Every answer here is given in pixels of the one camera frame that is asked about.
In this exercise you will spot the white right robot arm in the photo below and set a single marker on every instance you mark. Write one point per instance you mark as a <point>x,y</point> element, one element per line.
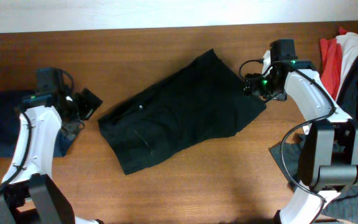
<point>328,162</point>

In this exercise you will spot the white garment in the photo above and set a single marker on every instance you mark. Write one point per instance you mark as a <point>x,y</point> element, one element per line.
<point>349,47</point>

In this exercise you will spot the dark grey printed t-shirt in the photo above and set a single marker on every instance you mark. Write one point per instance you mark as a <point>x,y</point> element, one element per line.
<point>344,207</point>

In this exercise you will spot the folded navy blue garment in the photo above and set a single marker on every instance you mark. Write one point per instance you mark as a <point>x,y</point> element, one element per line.
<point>10,126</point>

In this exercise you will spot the red garment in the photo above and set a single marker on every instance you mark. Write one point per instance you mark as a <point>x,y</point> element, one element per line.
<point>331,56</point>

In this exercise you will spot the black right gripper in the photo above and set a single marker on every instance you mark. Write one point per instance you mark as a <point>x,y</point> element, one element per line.
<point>252,84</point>

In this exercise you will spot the black shorts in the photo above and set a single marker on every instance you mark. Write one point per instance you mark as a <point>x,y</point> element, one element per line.
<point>202,101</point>

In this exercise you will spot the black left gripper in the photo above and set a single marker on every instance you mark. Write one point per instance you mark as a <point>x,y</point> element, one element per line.
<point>90,107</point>

